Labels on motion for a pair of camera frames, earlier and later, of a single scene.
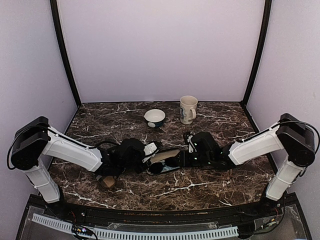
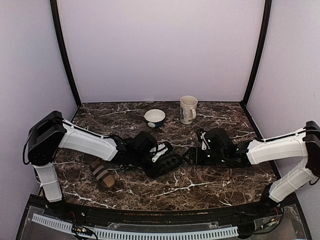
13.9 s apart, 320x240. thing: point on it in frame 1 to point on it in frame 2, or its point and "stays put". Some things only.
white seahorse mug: [188, 106] stays put
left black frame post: [54, 6] stays put
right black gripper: [186, 162] stays put
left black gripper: [144, 168] to [154, 171]
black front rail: [255, 209] stays put
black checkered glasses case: [184, 156] to [166, 164]
